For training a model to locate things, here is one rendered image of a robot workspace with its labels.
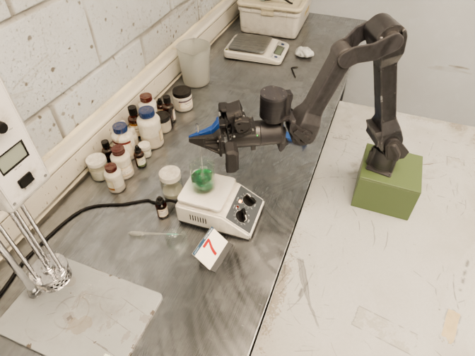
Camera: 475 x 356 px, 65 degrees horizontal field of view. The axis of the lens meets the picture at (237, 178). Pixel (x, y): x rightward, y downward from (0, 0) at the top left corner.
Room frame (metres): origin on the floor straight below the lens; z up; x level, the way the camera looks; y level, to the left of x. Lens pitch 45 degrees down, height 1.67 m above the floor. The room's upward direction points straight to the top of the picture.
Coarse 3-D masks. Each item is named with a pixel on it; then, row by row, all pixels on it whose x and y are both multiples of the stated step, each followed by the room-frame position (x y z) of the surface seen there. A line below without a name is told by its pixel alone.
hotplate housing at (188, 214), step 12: (252, 192) 0.69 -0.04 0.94; (180, 204) 0.62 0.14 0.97; (228, 204) 0.62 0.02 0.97; (180, 216) 0.62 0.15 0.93; (192, 216) 0.60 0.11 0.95; (204, 216) 0.59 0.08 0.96; (216, 216) 0.59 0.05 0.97; (204, 228) 0.60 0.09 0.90; (216, 228) 0.58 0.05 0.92; (228, 228) 0.57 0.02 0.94; (240, 228) 0.57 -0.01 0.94; (252, 228) 0.58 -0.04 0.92
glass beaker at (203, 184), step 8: (192, 160) 0.68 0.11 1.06; (208, 160) 0.69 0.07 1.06; (192, 168) 0.68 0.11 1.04; (200, 168) 0.69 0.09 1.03; (208, 168) 0.69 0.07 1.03; (192, 176) 0.64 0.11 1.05; (200, 176) 0.63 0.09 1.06; (208, 176) 0.64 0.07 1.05; (192, 184) 0.65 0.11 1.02; (200, 184) 0.63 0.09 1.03; (208, 184) 0.64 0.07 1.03; (200, 192) 0.63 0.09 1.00; (208, 192) 0.64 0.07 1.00
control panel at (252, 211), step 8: (240, 192) 0.67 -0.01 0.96; (248, 192) 0.68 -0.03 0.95; (256, 200) 0.66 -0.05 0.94; (232, 208) 0.61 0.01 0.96; (240, 208) 0.62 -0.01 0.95; (248, 208) 0.63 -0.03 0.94; (256, 208) 0.64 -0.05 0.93; (232, 216) 0.59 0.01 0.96; (248, 216) 0.61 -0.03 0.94; (256, 216) 0.61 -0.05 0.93; (240, 224) 0.58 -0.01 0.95; (248, 224) 0.58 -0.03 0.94; (248, 232) 0.56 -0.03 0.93
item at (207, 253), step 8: (216, 232) 0.56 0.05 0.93; (208, 240) 0.54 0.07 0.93; (216, 240) 0.55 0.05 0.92; (224, 240) 0.55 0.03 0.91; (200, 248) 0.51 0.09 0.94; (208, 248) 0.52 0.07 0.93; (216, 248) 0.53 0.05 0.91; (200, 256) 0.50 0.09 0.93; (208, 256) 0.50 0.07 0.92; (208, 264) 0.48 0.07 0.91
